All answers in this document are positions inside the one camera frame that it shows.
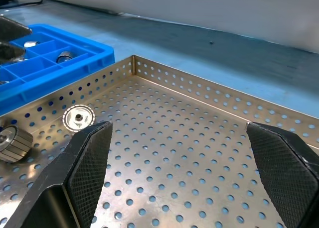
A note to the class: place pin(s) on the perforated metal tray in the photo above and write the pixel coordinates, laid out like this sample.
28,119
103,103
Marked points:
179,143

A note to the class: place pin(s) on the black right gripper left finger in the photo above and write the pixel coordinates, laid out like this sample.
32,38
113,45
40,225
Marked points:
79,173

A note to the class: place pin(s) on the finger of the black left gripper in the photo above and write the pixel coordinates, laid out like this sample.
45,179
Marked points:
12,31
11,52

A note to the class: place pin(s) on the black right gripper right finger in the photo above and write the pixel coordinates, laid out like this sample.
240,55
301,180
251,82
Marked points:
286,178

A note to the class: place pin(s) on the blue plastic compartment bin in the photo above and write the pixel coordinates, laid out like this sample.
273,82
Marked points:
57,73

